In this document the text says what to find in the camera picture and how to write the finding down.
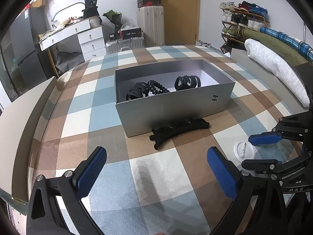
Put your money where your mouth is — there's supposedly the white round pin badge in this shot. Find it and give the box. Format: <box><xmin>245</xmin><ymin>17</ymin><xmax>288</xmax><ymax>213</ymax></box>
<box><xmin>234</xmin><ymin>141</ymin><xmax>256</xmax><ymax>163</ymax></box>

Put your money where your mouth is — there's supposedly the large black hair claw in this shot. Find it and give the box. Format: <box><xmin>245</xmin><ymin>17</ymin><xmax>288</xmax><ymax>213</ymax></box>
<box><xmin>149</xmin><ymin>118</ymin><xmax>210</xmax><ymax>150</ymax></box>

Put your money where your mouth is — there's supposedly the black bead bracelet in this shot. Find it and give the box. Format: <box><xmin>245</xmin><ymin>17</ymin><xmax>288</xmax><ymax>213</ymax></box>
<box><xmin>147</xmin><ymin>79</ymin><xmax>171</xmax><ymax>96</ymax></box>

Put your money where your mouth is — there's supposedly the plaid bed sheet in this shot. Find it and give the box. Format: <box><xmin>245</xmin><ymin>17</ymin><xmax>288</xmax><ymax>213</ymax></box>
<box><xmin>28</xmin><ymin>46</ymin><xmax>303</xmax><ymax>234</ymax></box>

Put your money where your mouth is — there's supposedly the white rolled blanket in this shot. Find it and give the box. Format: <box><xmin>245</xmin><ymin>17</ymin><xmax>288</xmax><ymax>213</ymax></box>
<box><xmin>245</xmin><ymin>39</ymin><xmax>310</xmax><ymax>108</ymax></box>

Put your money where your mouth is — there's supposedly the grey bed footboard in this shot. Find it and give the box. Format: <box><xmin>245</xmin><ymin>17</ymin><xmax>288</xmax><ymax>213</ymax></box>
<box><xmin>1</xmin><ymin>76</ymin><xmax>57</xmax><ymax>202</ymax></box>

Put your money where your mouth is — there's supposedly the olive green blanket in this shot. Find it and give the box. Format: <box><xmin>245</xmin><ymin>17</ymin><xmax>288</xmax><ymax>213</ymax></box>
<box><xmin>237</xmin><ymin>28</ymin><xmax>312</xmax><ymax>67</ymax></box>

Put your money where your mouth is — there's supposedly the blue plaid blanket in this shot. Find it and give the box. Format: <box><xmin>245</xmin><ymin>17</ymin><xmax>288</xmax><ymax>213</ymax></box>
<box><xmin>260</xmin><ymin>27</ymin><xmax>313</xmax><ymax>62</ymax></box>

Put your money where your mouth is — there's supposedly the black claw clip in box right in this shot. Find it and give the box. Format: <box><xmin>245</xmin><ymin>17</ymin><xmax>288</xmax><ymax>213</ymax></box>
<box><xmin>174</xmin><ymin>75</ymin><xmax>201</xmax><ymax>91</ymax></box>

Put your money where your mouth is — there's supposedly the black claw clip in box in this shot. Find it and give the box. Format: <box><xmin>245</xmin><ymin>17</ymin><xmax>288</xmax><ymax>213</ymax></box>
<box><xmin>174</xmin><ymin>75</ymin><xmax>201</xmax><ymax>91</ymax></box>
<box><xmin>126</xmin><ymin>82</ymin><xmax>150</xmax><ymax>101</ymax></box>

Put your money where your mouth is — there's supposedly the black claw clip in box left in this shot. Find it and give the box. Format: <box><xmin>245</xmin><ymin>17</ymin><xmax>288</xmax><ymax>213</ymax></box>
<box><xmin>126</xmin><ymin>82</ymin><xmax>150</xmax><ymax>101</ymax></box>

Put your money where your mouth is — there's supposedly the grey cardboard box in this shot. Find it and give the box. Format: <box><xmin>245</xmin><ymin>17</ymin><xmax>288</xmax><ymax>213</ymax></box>
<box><xmin>115</xmin><ymin>59</ymin><xmax>235</xmax><ymax>137</ymax></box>

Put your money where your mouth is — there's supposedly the black refrigerator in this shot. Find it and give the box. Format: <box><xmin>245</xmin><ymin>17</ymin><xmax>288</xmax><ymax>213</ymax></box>
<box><xmin>10</xmin><ymin>7</ymin><xmax>56</xmax><ymax>95</ymax></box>

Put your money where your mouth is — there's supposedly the shoe rack with shoes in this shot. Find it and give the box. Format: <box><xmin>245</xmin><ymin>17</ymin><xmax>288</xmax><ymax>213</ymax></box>
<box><xmin>219</xmin><ymin>1</ymin><xmax>270</xmax><ymax>55</ymax></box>

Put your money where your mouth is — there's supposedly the glass door cabinet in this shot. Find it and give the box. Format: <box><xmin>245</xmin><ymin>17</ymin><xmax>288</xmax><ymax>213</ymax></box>
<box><xmin>1</xmin><ymin>50</ymin><xmax>16</xmax><ymax>102</ymax></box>

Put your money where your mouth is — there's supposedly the silver aluminium suitcase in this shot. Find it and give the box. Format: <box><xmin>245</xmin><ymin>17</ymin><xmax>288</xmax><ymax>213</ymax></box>
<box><xmin>105</xmin><ymin>37</ymin><xmax>145</xmax><ymax>54</ymax></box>

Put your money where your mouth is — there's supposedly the white desk with drawers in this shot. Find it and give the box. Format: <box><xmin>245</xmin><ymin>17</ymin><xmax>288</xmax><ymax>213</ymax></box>
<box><xmin>39</xmin><ymin>16</ymin><xmax>107</xmax><ymax>61</ymax></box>

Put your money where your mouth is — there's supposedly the black box on suitcase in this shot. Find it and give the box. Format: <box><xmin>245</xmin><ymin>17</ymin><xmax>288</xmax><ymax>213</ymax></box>
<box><xmin>120</xmin><ymin>27</ymin><xmax>142</xmax><ymax>40</ymax></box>

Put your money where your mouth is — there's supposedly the dark flower bouquet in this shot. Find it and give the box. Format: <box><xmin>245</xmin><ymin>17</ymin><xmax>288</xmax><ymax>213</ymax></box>
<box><xmin>102</xmin><ymin>10</ymin><xmax>122</xmax><ymax>31</ymax></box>

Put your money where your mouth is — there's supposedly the wooden door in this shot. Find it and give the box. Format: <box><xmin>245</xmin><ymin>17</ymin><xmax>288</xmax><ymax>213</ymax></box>
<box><xmin>161</xmin><ymin>0</ymin><xmax>200</xmax><ymax>45</ymax></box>

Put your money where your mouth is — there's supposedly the black bag on desk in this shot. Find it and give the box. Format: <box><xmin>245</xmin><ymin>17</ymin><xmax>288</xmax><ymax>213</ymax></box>
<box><xmin>82</xmin><ymin>0</ymin><xmax>99</xmax><ymax>19</ymax></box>

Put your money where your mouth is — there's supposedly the white upright suitcase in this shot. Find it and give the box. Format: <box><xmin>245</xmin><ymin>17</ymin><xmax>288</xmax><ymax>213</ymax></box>
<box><xmin>137</xmin><ymin>6</ymin><xmax>165</xmax><ymax>47</ymax></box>

